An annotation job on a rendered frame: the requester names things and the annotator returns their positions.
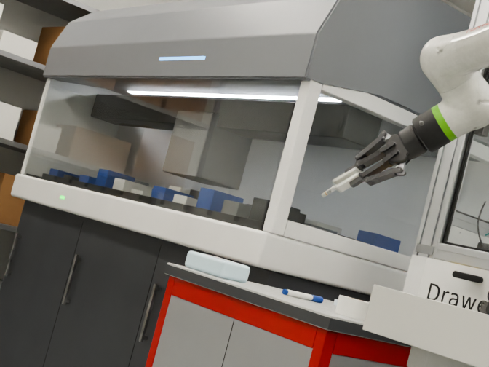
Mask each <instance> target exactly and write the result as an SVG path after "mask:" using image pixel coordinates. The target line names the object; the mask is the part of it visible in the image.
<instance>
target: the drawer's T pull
mask: <svg viewBox="0 0 489 367"><path fill-rule="evenodd" d="M452 276H453V277H456V278H459V279H462V280H468V281H472V282H475V283H482V282H483V278H482V277H480V276H476V275H471V274H467V273H464V272H458V271H453V273H452Z"/></svg>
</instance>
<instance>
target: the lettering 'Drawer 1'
mask: <svg viewBox="0 0 489 367"><path fill-rule="evenodd" d="M432 285H434V286H436V287H437V289H438V292H437V296H436V297H435V298H434V299H432V300H436V299H437V298H438V297H439V294H440V287H439V286H438V285H436V284H433V283H430V286H429V292H428V295H427V299H430V298H429V294H430V291H431V288H432ZM446 293H450V292H449V291H446V292H445V291H443V294H442V299H441V302H443V299H444V295H445V294H446ZM451 295H456V296H457V299H454V298H451V299H450V300H449V304H451V303H450V302H451V300H456V303H455V304H451V305H454V306H457V304H458V294H457V293H452V294H451ZM476 300H477V299H474V301H473V303H472V306H471V297H469V298H468V299H467V301H466V303H465V305H464V296H463V304H462V308H465V307H466V305H467V303H468V301H469V309H470V310H472V308H473V306H474V303H475V302H476ZM482 302H483V301H480V302H479V304H478V306H477V311H478V312H480V307H481V306H480V305H481V303H482Z"/></svg>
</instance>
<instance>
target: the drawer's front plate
mask: <svg viewBox="0 0 489 367"><path fill-rule="evenodd" d="M453 271H458V272H464V273H467V274H471V275H476V276H480V277H482V278H483V282H482V283H475V282H472V281H468V280H462V279H459V278H456V277H453V276H452V273H453ZM430 283H433V284H436V285H438V286H439V287H440V294H439V297H438V298H437V299H436V300H435V301H440V302H441V299H442V294H443V291H445V292H446V291H449V292H450V293H446V294H445V295H444V299H443V303H446V304H449V300H450V299H451V298H454V299H457V296H456V295H451V294H452V293H457V294H458V304H457V307H462V304H463V296H464V305H465V303H466V301H467V299H468V298H469V297H471V306H472V303H473V301H474V299H477V300H476V302H475V303H474V306H473V308H472V310H473V311H476V312H478V311H477V306H478V304H479V302H480V301H486V302H489V301H488V298H487V295H488V292H489V271H486V270H483V269H476V268H473V267H467V266H463V265H460V264H454V263H450V262H446V261H440V260H436V259H431V258H428V259H427V260H426V263H425V267H424V272H423V275H422V278H421V284H420V287H419V290H418V296H421V297H424V298H427V295H428V292H429V286H430ZM437 292H438V289H437V287H436V286H434V285H432V288H431V291H430V294H429V298H430V299H434V298H435V297H436V296H437Z"/></svg>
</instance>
